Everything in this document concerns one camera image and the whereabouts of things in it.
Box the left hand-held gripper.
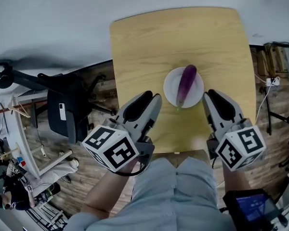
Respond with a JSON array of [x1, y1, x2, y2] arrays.
[[81, 90, 162, 173]]

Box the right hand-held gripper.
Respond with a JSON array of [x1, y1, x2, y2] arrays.
[[201, 89, 267, 172]]

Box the white round plate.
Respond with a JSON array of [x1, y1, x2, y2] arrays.
[[163, 66, 205, 109]]

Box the purple eggplant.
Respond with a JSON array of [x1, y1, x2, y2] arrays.
[[175, 64, 197, 109]]

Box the person's right forearm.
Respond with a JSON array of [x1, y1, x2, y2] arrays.
[[222, 165, 252, 194]]

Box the person's left forearm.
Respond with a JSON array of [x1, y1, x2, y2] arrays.
[[80, 162, 135, 218]]

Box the khaki trousers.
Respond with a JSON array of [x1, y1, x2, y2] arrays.
[[149, 149, 211, 168]]

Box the white power strip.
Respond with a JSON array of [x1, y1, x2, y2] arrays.
[[266, 77, 281, 87]]

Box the cardboard boxes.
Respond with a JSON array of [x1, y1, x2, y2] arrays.
[[256, 42, 289, 78]]

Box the black office chair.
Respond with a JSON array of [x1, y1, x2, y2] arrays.
[[0, 63, 116, 144]]

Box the light blue shirt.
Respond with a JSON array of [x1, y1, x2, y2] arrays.
[[65, 156, 236, 231]]

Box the black tablet device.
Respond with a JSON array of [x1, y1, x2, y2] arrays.
[[223, 188, 289, 231]]

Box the wooden coat rack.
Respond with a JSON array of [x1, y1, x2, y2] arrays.
[[0, 101, 48, 117]]

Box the white desk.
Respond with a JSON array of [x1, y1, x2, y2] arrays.
[[0, 95, 73, 180]]

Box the white cable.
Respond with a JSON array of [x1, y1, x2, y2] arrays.
[[255, 77, 281, 122]]

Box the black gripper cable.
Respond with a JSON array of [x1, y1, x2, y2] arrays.
[[113, 162, 150, 177]]

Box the black metal frame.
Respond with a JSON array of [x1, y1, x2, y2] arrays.
[[263, 87, 289, 136]]

